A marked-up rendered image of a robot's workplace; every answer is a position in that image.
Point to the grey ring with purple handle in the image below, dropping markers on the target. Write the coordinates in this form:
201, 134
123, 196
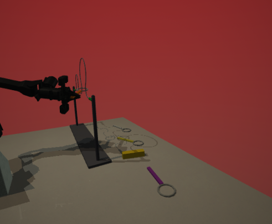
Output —
160, 183

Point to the yellow rectangular block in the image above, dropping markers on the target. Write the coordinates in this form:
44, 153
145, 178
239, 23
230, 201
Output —
133, 154

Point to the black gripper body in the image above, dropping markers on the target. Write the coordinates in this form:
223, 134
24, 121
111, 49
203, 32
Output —
58, 94

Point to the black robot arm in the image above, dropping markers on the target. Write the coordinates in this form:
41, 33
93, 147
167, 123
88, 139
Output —
29, 88

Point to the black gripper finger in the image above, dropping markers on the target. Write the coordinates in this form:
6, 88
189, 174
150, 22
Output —
69, 92
67, 99

